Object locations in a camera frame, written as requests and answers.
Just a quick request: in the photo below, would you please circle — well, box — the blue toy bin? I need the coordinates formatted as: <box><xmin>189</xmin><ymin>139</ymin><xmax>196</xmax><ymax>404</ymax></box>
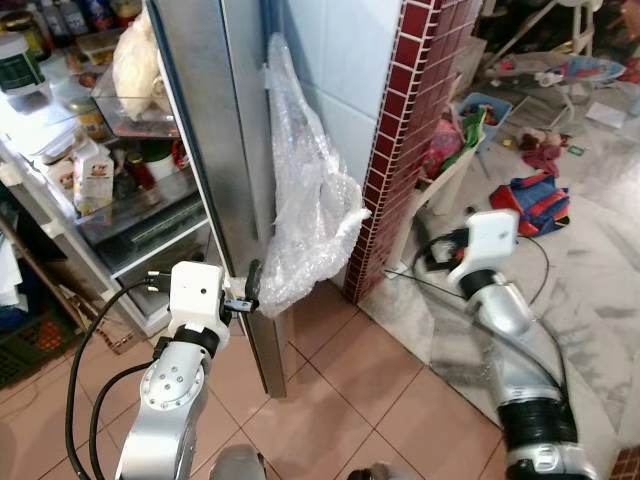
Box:
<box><xmin>458</xmin><ymin>92</ymin><xmax>513</xmax><ymax>141</ymax></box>

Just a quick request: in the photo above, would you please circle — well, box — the small white table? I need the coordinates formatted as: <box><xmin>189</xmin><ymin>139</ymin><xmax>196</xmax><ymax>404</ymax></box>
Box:
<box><xmin>385</xmin><ymin>145</ymin><xmax>491</xmax><ymax>271</ymax></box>

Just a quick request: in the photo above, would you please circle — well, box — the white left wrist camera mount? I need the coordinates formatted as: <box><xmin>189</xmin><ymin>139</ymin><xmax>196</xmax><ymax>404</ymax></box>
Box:
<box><xmin>168</xmin><ymin>262</ymin><xmax>233</xmax><ymax>346</ymax></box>

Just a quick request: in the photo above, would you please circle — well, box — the white paper sheet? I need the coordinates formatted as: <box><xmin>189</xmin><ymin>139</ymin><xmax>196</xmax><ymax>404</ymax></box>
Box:
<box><xmin>585</xmin><ymin>100</ymin><xmax>629</xmax><ymax>129</ymax></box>

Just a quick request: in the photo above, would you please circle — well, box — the red sauce bottle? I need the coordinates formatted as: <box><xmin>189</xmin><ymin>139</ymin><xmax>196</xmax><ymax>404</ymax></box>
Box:
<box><xmin>128</xmin><ymin>152</ymin><xmax>156</xmax><ymax>193</ymax></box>

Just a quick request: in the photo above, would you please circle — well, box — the steel refrigerator door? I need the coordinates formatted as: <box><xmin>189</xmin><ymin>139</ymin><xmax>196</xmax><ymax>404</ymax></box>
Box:
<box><xmin>90</xmin><ymin>0</ymin><xmax>291</xmax><ymax>401</ymax></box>

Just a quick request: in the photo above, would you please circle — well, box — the green cloth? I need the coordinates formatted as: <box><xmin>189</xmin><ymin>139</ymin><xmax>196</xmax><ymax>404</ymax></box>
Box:
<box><xmin>455</xmin><ymin>105</ymin><xmax>491</xmax><ymax>166</ymax></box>

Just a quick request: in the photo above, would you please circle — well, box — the pink doll toy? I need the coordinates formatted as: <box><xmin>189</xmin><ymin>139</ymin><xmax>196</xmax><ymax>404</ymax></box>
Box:
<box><xmin>520</xmin><ymin>128</ymin><xmax>571</xmax><ymax>179</ymax></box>

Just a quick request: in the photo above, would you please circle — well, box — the grey left robot leg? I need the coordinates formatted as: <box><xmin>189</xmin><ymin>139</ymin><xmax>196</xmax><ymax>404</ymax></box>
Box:
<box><xmin>210</xmin><ymin>445</ymin><xmax>269</xmax><ymax>480</ymax></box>

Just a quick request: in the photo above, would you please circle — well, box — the clear bubble wrap bag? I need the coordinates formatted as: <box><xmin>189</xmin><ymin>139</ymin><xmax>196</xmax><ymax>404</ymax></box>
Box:
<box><xmin>258</xmin><ymin>33</ymin><xmax>371</xmax><ymax>319</ymax></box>

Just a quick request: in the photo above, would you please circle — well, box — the beige low cabinet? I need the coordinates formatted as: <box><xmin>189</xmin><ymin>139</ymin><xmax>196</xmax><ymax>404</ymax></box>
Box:
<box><xmin>455</xmin><ymin>35</ymin><xmax>491</xmax><ymax>101</ymax></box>

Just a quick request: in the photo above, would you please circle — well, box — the white milk carton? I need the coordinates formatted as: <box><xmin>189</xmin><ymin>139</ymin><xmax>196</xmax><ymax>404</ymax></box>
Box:
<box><xmin>72</xmin><ymin>140</ymin><xmax>116</xmax><ymax>219</ymax></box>

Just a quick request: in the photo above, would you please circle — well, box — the pink children's backpack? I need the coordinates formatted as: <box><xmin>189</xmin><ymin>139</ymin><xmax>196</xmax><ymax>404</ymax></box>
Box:
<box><xmin>425</xmin><ymin>118</ymin><xmax>467</xmax><ymax>181</ymax></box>

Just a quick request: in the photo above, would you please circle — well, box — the red and blue backpack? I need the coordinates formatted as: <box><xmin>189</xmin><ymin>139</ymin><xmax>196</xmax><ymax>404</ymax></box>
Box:
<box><xmin>490</xmin><ymin>172</ymin><xmax>571</xmax><ymax>238</ymax></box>

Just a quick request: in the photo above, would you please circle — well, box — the grey right robot leg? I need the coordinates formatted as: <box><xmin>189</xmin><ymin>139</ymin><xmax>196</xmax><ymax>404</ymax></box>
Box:
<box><xmin>350</xmin><ymin>463</ymin><xmax>421</xmax><ymax>480</ymax></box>

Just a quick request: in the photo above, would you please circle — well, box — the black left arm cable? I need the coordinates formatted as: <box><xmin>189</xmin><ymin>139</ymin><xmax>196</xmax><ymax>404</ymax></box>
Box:
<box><xmin>65</xmin><ymin>280</ymin><xmax>176</xmax><ymax>480</ymax></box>

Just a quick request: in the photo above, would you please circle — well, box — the black plastic crate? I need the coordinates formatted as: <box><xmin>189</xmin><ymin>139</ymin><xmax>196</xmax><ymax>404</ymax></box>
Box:
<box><xmin>0</xmin><ymin>300</ymin><xmax>71</xmax><ymax>386</ymax></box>

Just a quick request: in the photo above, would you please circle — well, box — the baby bouncer seat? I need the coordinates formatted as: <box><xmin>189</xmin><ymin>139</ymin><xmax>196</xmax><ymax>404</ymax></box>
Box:
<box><xmin>485</xmin><ymin>0</ymin><xmax>626</xmax><ymax>126</ymax></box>

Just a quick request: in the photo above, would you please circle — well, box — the small jar yellow lid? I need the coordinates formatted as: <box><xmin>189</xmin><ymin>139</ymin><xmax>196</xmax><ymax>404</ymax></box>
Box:
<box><xmin>75</xmin><ymin>100</ymin><xmax>109</xmax><ymax>141</ymax></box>

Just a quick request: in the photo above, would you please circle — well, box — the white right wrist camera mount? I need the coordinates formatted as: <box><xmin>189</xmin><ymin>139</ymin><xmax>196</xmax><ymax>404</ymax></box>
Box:
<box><xmin>447</xmin><ymin>210</ymin><xmax>521</xmax><ymax>291</ymax></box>

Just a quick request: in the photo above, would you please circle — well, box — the clear fridge door shelf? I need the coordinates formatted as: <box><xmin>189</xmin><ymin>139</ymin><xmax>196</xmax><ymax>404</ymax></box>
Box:
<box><xmin>92</xmin><ymin>65</ymin><xmax>186</xmax><ymax>139</ymax></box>

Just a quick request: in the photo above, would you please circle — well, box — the clear fridge crisper drawer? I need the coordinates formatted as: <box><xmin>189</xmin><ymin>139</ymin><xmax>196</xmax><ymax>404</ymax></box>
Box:
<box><xmin>80</xmin><ymin>195</ymin><xmax>211</xmax><ymax>276</ymax></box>

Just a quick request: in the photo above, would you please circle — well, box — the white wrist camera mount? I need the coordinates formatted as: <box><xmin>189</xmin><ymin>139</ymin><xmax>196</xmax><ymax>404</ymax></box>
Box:
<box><xmin>168</xmin><ymin>262</ymin><xmax>233</xmax><ymax>346</ymax></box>
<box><xmin>447</xmin><ymin>210</ymin><xmax>521</xmax><ymax>291</ymax></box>

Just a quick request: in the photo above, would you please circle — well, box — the grey robot leg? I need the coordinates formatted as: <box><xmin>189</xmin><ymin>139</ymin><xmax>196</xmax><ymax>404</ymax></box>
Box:
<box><xmin>210</xmin><ymin>445</ymin><xmax>269</xmax><ymax>480</ymax></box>
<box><xmin>350</xmin><ymin>463</ymin><xmax>421</xmax><ymax>480</ymax></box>

